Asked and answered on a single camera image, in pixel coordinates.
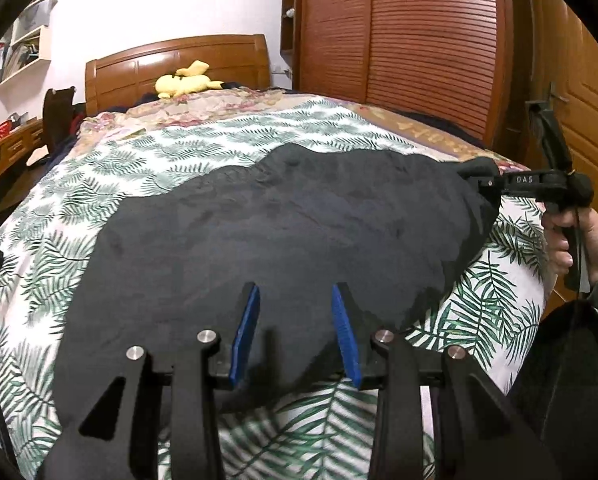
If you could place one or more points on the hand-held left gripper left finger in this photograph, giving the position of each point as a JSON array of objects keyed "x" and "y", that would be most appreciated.
[{"x": 244, "y": 330}]

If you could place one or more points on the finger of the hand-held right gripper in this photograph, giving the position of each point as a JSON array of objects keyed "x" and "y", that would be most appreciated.
[{"x": 519, "y": 183}]

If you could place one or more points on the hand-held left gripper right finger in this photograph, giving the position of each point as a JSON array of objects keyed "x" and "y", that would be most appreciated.
[{"x": 346, "y": 335}]

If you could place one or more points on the black button shirt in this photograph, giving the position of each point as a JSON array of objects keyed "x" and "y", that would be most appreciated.
[{"x": 279, "y": 230}]

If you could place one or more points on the wooden door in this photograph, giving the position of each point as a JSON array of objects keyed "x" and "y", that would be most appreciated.
[{"x": 579, "y": 60}]

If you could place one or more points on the person's dark clothing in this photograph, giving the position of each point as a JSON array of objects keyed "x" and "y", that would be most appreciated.
[{"x": 569, "y": 360}]

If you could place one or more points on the slatted wooden wardrobe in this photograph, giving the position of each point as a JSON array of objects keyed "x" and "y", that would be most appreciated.
[{"x": 404, "y": 45}]

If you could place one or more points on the bed with leaf-pattern cover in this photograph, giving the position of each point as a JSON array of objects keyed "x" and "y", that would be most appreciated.
[{"x": 69, "y": 220}]

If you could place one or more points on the floral quilt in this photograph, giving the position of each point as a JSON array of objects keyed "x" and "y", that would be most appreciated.
[{"x": 194, "y": 110}]

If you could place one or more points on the yellow plush toy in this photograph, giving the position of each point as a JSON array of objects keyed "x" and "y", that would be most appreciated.
[{"x": 186, "y": 82}]

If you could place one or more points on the white paper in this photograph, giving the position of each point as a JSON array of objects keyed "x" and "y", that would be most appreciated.
[{"x": 38, "y": 156}]

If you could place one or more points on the dark wooden chair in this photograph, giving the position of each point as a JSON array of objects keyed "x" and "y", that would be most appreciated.
[{"x": 59, "y": 115}]

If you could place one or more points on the wooden headboard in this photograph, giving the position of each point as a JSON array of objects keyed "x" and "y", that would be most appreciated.
[{"x": 129, "y": 70}]

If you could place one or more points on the wooden desk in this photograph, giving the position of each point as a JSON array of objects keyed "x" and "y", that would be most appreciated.
[{"x": 4, "y": 160}]

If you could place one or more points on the red basket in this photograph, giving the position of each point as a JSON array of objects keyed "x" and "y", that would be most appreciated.
[{"x": 1, "y": 131}]

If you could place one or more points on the white wall shelf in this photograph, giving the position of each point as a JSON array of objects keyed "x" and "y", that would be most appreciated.
[{"x": 29, "y": 35}]

